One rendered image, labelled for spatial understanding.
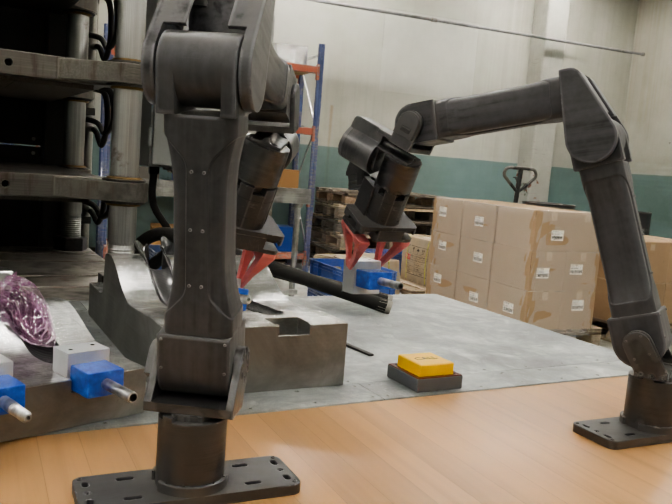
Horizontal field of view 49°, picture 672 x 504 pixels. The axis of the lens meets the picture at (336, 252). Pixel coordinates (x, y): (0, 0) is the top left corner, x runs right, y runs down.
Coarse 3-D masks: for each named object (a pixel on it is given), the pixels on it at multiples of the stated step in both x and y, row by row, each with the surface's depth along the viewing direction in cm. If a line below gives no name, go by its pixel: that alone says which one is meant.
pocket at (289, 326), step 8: (272, 320) 102; (280, 320) 102; (288, 320) 103; (296, 320) 104; (304, 320) 102; (280, 328) 103; (288, 328) 103; (296, 328) 104; (304, 328) 102; (280, 336) 98
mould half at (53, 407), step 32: (0, 320) 90; (64, 320) 95; (0, 352) 86; (32, 384) 76; (64, 384) 79; (128, 384) 84; (0, 416) 74; (32, 416) 76; (64, 416) 79; (96, 416) 82
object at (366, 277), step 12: (360, 264) 117; (372, 264) 118; (348, 276) 118; (360, 276) 116; (372, 276) 114; (384, 276) 115; (348, 288) 118; (360, 288) 117; (372, 288) 114; (384, 288) 115; (396, 288) 110
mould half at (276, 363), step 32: (128, 256) 119; (96, 288) 128; (128, 288) 111; (256, 288) 121; (96, 320) 127; (128, 320) 107; (160, 320) 95; (256, 320) 99; (320, 320) 103; (128, 352) 106; (256, 352) 96; (288, 352) 99; (320, 352) 101; (256, 384) 97; (288, 384) 99; (320, 384) 102
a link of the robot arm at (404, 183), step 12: (384, 144) 110; (384, 156) 109; (396, 156) 108; (408, 156) 108; (372, 168) 111; (384, 168) 108; (396, 168) 107; (408, 168) 107; (384, 180) 109; (396, 180) 108; (408, 180) 108; (384, 192) 111; (396, 192) 109; (408, 192) 110
